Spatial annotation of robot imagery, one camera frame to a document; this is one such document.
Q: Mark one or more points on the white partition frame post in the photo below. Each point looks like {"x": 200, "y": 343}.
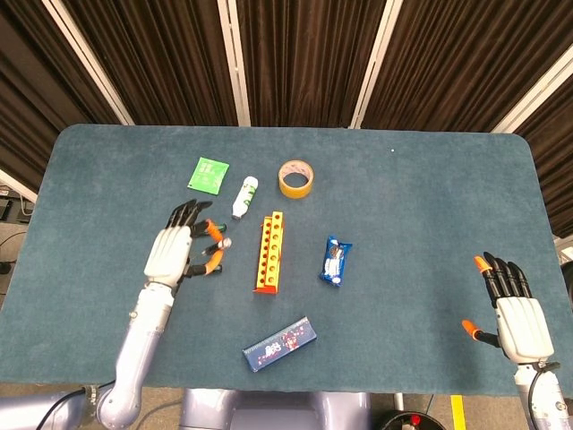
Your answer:
{"x": 18, "y": 184}
{"x": 235, "y": 62}
{"x": 89, "y": 62}
{"x": 537, "y": 96}
{"x": 375, "y": 62}

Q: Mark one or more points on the dark brown pleated curtain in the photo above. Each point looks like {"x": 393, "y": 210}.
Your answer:
{"x": 555, "y": 157}
{"x": 45, "y": 89}
{"x": 304, "y": 62}
{"x": 456, "y": 62}
{"x": 170, "y": 62}

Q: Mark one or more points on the blue cookie packet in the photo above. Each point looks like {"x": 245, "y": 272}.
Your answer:
{"x": 335, "y": 262}

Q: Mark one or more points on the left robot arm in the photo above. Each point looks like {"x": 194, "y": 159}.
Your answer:
{"x": 143, "y": 322}

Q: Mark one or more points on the yellow-orange plastic test tube rack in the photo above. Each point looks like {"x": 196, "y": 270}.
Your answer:
{"x": 268, "y": 290}

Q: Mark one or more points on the black round base red knob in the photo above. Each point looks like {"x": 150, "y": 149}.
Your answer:
{"x": 394, "y": 423}

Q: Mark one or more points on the teal felt table cover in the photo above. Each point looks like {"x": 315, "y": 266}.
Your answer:
{"x": 403, "y": 215}

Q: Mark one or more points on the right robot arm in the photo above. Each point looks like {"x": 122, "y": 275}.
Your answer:
{"x": 548, "y": 398}

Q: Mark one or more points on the dark blue printed box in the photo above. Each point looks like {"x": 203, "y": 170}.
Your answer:
{"x": 279, "y": 345}

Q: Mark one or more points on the black floor box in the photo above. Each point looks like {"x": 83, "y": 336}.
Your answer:
{"x": 24, "y": 212}

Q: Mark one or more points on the grey table leg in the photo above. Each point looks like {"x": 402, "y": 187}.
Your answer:
{"x": 399, "y": 401}

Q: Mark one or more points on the lavender robot torso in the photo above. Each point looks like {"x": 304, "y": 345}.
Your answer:
{"x": 268, "y": 412}

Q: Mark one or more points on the yellow clear tape roll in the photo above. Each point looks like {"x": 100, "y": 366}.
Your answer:
{"x": 295, "y": 192}

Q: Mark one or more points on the green foil sachet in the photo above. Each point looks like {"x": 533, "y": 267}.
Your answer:
{"x": 208, "y": 176}

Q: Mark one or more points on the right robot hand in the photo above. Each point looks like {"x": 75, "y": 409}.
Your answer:
{"x": 524, "y": 327}

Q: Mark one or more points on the white tube with green print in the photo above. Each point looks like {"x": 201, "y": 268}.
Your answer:
{"x": 246, "y": 195}

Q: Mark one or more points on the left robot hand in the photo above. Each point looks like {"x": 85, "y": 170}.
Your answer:
{"x": 168, "y": 255}

